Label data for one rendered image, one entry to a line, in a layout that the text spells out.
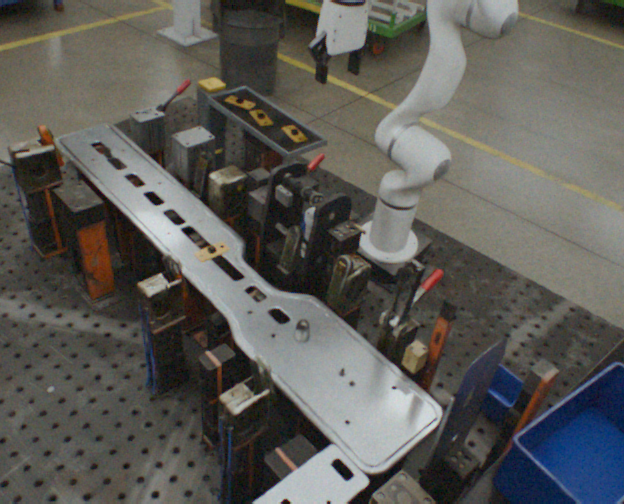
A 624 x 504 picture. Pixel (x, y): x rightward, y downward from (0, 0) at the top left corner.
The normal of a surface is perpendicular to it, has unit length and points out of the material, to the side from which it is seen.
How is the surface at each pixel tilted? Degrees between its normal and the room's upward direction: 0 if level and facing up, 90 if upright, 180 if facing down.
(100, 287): 90
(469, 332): 0
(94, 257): 90
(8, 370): 0
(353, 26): 91
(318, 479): 0
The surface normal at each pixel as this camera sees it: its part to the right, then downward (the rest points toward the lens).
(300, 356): 0.09, -0.76
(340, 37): 0.56, 0.61
